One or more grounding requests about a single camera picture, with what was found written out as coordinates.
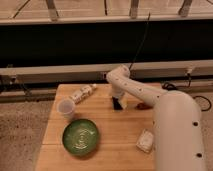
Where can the metal rail frame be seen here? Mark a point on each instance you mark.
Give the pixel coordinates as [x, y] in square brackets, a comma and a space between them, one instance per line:
[78, 73]

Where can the reddish brown sausage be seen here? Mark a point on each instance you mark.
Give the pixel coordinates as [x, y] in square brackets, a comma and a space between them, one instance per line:
[142, 106]

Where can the green bowl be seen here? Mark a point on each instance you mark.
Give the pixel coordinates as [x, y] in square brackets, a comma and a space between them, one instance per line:
[80, 137]

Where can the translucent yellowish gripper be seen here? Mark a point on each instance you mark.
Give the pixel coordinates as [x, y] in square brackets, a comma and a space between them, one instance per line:
[123, 102]

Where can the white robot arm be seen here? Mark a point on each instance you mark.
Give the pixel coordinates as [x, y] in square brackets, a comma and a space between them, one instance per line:
[178, 140]

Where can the clear plastic cup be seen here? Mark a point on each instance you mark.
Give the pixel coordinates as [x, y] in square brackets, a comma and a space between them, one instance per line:
[66, 107]

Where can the small white bottle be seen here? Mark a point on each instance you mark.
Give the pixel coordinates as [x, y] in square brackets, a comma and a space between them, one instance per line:
[84, 92]

